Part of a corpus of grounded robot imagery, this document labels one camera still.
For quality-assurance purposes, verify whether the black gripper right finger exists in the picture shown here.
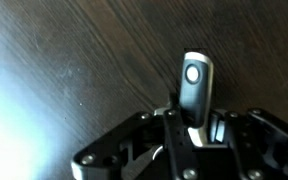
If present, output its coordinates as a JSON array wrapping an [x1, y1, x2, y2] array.
[[198, 108, 288, 180]]

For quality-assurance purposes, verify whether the medium silver measuring cup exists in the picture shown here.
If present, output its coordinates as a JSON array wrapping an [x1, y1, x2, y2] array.
[[153, 51, 227, 148]]

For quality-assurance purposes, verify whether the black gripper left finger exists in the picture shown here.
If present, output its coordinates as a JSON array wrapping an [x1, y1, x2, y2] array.
[[71, 92, 198, 180]]

